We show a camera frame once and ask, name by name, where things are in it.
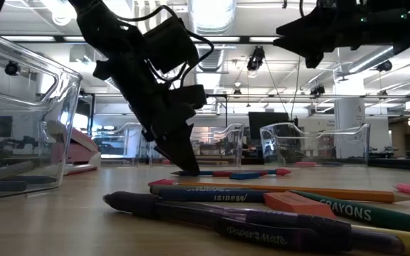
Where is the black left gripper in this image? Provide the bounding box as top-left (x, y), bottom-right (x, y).
top-left (93, 53), bottom-right (208, 174)

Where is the blue pencil pink eraser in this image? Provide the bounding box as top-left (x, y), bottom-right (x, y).
top-left (171, 168), bottom-right (293, 178)

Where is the clear plastic bin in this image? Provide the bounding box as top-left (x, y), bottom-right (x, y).
top-left (146, 122), bottom-right (245, 168)
top-left (90, 122), bottom-right (149, 167)
top-left (0, 25), bottom-right (84, 202)
top-left (259, 122), bottom-right (371, 168)

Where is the black monitor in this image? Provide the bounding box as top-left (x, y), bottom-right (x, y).
top-left (248, 112), bottom-right (290, 140)

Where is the purple Paper Mate pen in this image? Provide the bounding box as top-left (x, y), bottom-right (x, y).
top-left (102, 191), bottom-right (406, 255)

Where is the pink stapler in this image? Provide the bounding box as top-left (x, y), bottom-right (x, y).
top-left (43, 119), bottom-right (102, 177)

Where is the olive green crayon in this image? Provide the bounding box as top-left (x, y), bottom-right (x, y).
top-left (149, 184), bottom-right (236, 196)

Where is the green crayon white print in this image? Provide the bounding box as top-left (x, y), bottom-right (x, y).
top-left (292, 190), bottom-right (410, 235)

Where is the white column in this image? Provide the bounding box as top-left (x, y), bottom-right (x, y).
top-left (334, 76), bottom-right (367, 159)

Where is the blue crayon white print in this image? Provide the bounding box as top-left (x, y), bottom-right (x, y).
top-left (157, 188), bottom-right (270, 203)

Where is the silver ceiling air duct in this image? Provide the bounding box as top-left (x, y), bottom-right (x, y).
top-left (186, 0), bottom-right (238, 111)

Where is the red crayon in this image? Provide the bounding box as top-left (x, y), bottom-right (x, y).
top-left (211, 170), bottom-right (269, 178)

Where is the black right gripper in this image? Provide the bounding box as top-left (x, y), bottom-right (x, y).
top-left (273, 0), bottom-right (355, 69)

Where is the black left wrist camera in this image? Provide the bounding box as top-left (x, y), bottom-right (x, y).
top-left (143, 16), bottom-right (199, 74)

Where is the black linear ceiling light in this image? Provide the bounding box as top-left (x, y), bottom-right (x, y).
top-left (0, 34), bottom-right (284, 46)

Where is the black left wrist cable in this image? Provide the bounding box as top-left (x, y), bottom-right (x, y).
top-left (115, 5), bottom-right (216, 90)

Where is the salmon red eraser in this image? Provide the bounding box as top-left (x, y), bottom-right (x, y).
top-left (263, 191), bottom-right (337, 220)

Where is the grey crayon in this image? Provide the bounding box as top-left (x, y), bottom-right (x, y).
top-left (0, 160), bottom-right (36, 187)

